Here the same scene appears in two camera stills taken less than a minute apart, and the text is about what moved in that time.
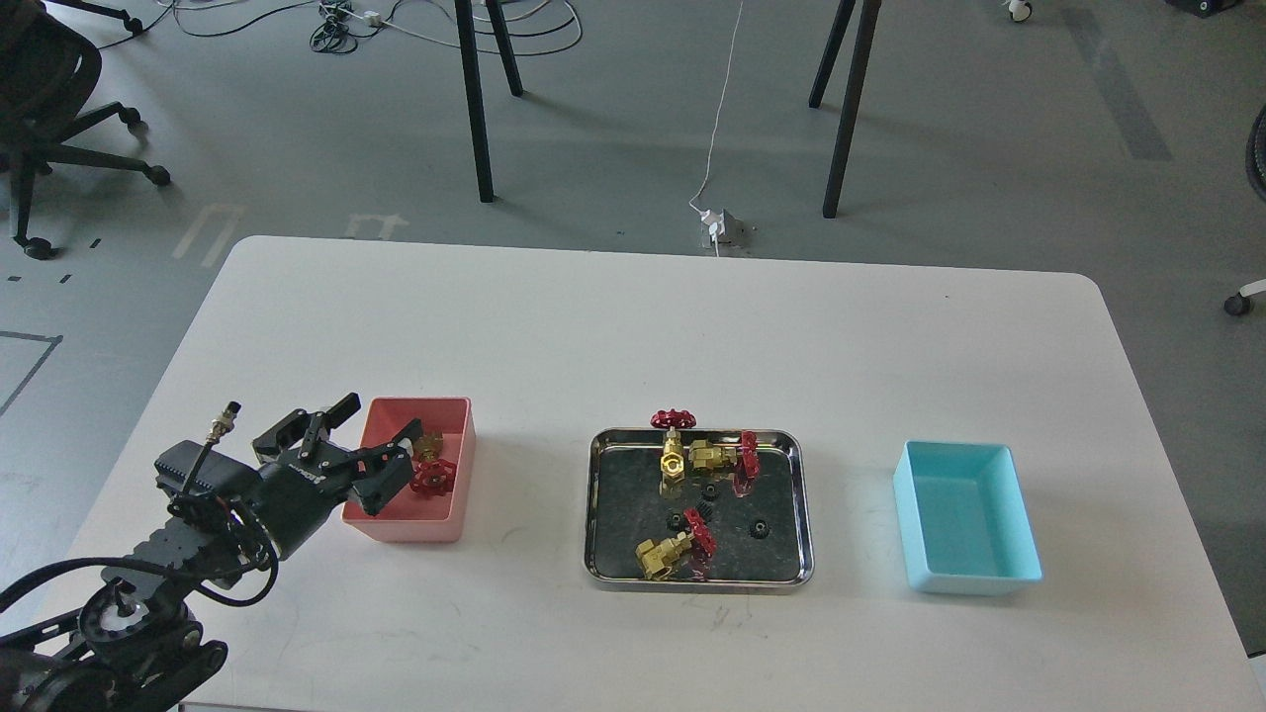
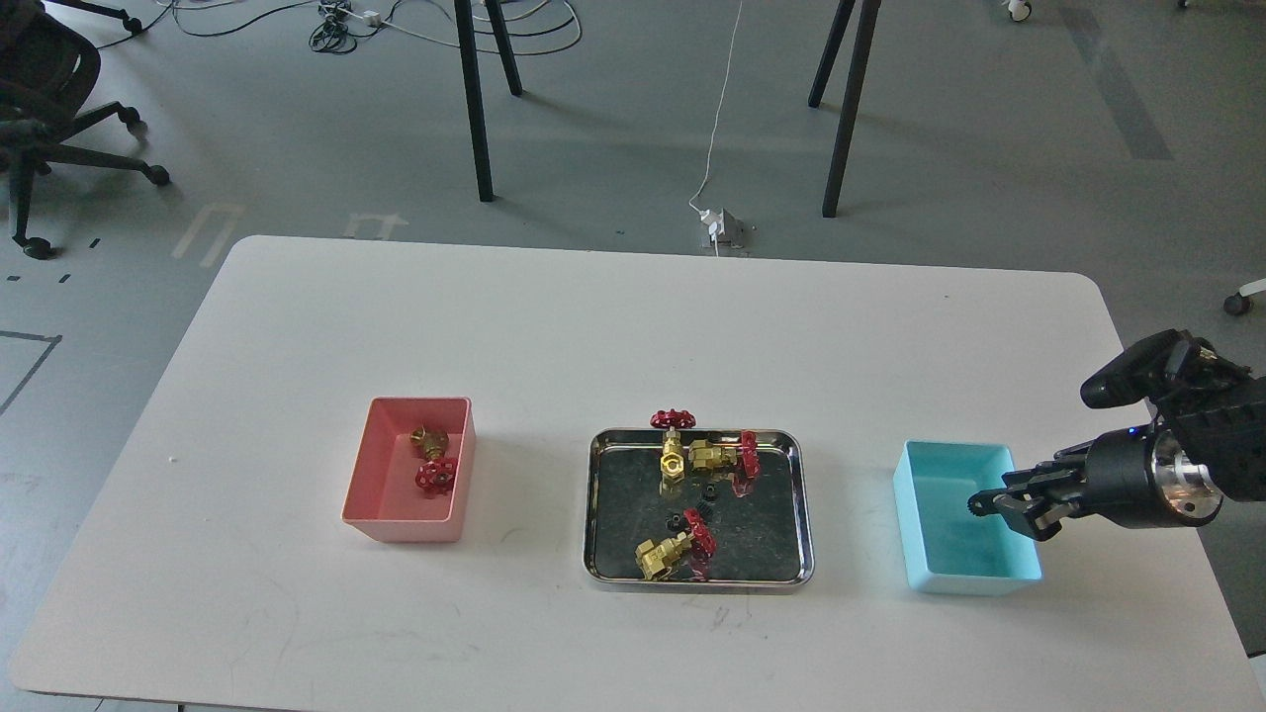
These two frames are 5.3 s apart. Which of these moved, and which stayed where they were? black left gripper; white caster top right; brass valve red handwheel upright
Moved: black left gripper
Stayed: brass valve red handwheel upright; white caster top right
